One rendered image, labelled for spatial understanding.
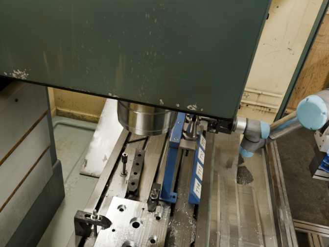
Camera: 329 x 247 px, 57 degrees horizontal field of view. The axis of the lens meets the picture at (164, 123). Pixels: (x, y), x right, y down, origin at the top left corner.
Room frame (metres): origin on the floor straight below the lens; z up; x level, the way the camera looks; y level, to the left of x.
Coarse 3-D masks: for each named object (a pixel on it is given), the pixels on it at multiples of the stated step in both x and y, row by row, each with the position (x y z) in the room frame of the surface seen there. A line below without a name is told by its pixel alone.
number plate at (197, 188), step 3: (195, 180) 0.95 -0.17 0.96; (195, 183) 0.94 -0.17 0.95; (198, 183) 0.95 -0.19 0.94; (195, 186) 0.92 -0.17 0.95; (198, 186) 0.94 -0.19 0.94; (195, 189) 0.91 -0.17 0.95; (198, 189) 0.92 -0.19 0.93; (195, 192) 0.89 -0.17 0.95; (198, 192) 0.91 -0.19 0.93; (198, 195) 0.89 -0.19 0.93
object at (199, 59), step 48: (0, 0) 0.56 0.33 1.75; (48, 0) 0.55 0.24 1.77; (96, 0) 0.54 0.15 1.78; (144, 0) 0.54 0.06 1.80; (192, 0) 0.53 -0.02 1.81; (240, 0) 0.52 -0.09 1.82; (0, 48) 0.56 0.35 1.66; (48, 48) 0.55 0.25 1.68; (96, 48) 0.54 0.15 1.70; (144, 48) 0.54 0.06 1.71; (192, 48) 0.53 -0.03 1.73; (240, 48) 0.52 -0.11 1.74; (144, 96) 0.54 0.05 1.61; (192, 96) 0.53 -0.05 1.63; (240, 96) 0.52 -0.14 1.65
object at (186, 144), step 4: (180, 140) 0.90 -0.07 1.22; (184, 140) 0.90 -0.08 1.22; (180, 144) 0.87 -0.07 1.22; (184, 144) 0.88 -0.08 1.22; (188, 144) 0.88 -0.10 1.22; (192, 144) 0.88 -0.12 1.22; (196, 144) 0.89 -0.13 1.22; (184, 148) 0.85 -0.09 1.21; (188, 148) 0.86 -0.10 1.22; (192, 148) 0.86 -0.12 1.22; (196, 148) 0.86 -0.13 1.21
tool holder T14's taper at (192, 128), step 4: (196, 120) 0.93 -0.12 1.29; (188, 124) 0.93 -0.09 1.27; (192, 124) 0.92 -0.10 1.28; (196, 124) 0.93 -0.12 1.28; (188, 128) 0.92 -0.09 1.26; (192, 128) 0.92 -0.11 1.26; (196, 128) 0.93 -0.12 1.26; (188, 132) 0.92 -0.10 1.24; (192, 132) 0.91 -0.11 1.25; (196, 132) 0.93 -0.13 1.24; (188, 136) 0.91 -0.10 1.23; (192, 136) 0.91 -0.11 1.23
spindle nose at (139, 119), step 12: (120, 108) 0.61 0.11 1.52; (132, 108) 0.59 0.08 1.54; (144, 108) 0.58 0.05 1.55; (156, 108) 0.58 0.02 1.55; (120, 120) 0.61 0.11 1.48; (132, 120) 0.59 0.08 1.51; (144, 120) 0.58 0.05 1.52; (156, 120) 0.59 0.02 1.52; (168, 120) 0.61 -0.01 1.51; (132, 132) 0.59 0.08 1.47; (144, 132) 0.58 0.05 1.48; (156, 132) 0.59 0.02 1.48
